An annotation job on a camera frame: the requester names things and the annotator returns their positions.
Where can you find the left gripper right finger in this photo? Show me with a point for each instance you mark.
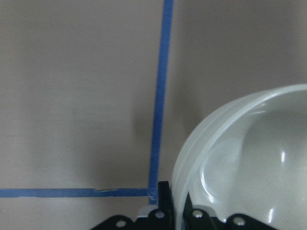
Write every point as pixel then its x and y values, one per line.
pixel 198 219

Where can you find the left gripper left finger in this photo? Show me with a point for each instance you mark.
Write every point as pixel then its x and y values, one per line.
pixel 161 218

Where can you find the white ceramic bowl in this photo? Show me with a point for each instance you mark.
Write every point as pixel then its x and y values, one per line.
pixel 250 157

